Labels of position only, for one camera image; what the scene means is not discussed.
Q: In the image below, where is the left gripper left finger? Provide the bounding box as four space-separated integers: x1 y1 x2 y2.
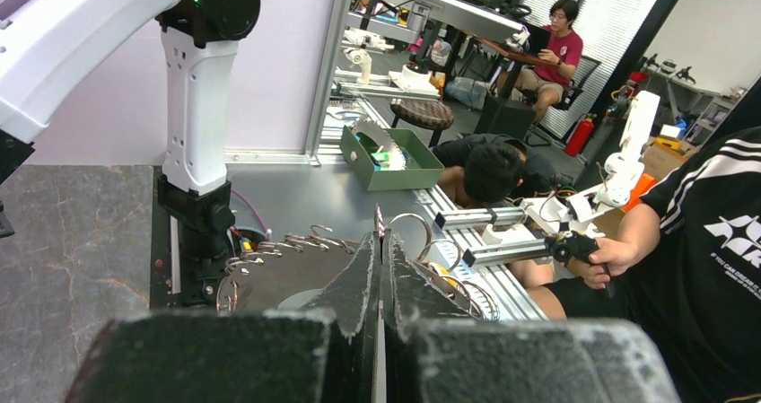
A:
65 232 381 402

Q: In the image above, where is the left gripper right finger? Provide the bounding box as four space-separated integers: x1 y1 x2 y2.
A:
381 232 678 402

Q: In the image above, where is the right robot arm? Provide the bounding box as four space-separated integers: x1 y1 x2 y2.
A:
1 0 261 307

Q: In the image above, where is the green box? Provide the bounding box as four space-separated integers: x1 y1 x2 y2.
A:
339 127 443 191

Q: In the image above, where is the crouching person black hair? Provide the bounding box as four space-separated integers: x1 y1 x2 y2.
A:
431 134 558 209

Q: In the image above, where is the round brown stool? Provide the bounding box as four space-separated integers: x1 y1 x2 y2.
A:
390 100 454 147

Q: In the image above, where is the red fire extinguisher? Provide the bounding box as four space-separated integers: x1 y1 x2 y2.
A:
564 113 595 157

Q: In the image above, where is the person in black shirt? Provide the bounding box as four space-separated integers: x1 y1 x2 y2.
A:
529 127 760 402

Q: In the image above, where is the seated person red shirt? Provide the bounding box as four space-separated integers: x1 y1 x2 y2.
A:
511 0 584 124

